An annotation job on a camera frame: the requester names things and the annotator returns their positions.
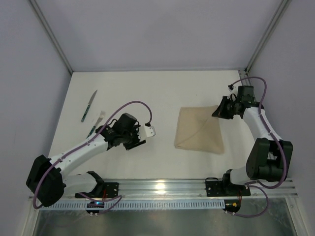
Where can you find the slotted cable duct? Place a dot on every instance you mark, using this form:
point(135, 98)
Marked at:
point(142, 204)

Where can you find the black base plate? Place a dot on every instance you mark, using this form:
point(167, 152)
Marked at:
point(221, 188)
point(104, 190)

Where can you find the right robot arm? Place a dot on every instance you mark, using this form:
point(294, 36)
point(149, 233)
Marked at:
point(238, 176)

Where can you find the silver fork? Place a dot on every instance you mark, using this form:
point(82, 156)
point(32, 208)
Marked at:
point(99, 120)

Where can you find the front aluminium rail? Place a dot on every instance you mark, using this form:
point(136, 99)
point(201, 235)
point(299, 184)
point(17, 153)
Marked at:
point(163, 189)

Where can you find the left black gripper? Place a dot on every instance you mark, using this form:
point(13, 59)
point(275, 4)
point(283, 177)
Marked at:
point(135, 144)

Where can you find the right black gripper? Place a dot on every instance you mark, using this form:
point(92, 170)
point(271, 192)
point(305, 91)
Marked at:
point(222, 107)

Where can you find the left frame post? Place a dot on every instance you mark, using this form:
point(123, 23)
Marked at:
point(50, 34)

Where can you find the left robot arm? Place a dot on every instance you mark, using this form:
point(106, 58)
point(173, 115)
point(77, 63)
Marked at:
point(50, 178)

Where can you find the right aluminium side rail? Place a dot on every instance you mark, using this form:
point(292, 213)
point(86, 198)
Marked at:
point(267, 158)

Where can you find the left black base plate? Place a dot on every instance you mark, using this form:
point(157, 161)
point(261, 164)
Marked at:
point(104, 190)

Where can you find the frame post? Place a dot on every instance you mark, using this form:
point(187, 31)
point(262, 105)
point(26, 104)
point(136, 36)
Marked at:
point(50, 34)
point(273, 23)

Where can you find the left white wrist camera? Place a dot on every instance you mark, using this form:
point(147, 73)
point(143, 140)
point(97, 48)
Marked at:
point(146, 132)

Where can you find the left controller board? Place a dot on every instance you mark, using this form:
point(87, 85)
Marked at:
point(94, 208)

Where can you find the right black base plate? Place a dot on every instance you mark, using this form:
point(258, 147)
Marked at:
point(221, 188)

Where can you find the right frame post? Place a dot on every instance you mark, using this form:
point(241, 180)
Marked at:
point(273, 23)

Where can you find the right controller board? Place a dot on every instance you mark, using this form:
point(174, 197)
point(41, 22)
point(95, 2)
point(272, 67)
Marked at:
point(231, 206)

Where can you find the controller board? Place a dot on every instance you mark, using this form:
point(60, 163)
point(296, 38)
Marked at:
point(94, 208)
point(231, 206)

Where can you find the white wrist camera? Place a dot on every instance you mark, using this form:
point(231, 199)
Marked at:
point(146, 132)
point(233, 90)

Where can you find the green handled knife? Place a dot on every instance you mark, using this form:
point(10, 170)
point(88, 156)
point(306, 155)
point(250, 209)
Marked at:
point(88, 106)

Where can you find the beige cloth napkin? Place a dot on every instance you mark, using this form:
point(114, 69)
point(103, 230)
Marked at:
point(198, 130)

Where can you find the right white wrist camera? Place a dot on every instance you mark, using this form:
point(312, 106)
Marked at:
point(233, 90)

